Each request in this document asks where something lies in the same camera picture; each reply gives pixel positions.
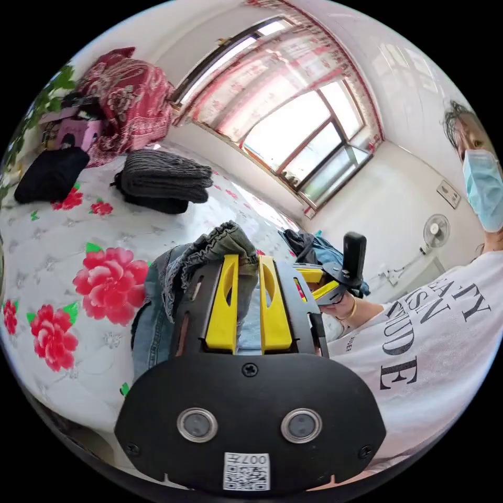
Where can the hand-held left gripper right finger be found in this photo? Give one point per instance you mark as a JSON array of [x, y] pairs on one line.
[[276, 318]]

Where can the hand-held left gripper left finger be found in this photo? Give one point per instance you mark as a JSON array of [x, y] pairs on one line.
[[222, 314]]

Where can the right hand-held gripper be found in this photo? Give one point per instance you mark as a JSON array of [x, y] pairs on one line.
[[342, 280]]

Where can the light blue jeans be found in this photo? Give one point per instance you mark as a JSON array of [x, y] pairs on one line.
[[165, 314]]

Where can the person's right forearm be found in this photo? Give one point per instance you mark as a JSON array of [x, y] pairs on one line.
[[365, 312]]

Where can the person's right hand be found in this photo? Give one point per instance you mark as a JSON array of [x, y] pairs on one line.
[[338, 312]]

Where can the pile of blue clothes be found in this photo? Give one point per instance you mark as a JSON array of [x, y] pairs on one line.
[[314, 247]]

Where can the person's body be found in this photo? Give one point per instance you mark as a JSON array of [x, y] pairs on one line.
[[432, 334]]

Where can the pile of grey knit clothes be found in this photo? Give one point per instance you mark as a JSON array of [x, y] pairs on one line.
[[165, 178]]

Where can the window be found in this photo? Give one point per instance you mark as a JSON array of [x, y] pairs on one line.
[[291, 129]]

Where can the bed with floral sheet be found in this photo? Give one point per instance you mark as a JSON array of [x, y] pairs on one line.
[[59, 251]]

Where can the red and white lace curtain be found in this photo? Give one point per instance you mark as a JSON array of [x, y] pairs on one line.
[[275, 67]]

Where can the black folded sweater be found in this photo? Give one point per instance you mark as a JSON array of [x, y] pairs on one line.
[[51, 175]]

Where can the red floral folded quilt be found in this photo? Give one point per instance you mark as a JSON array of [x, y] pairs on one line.
[[129, 102]]

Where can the pink carton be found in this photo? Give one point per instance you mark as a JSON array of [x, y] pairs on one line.
[[76, 131]]

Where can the green leafy plant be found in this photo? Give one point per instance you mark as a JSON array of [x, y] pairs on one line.
[[37, 106]]

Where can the white wall fan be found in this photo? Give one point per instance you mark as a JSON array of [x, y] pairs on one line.
[[436, 230]]

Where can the white wall socket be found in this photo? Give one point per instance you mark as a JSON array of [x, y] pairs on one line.
[[448, 193]]

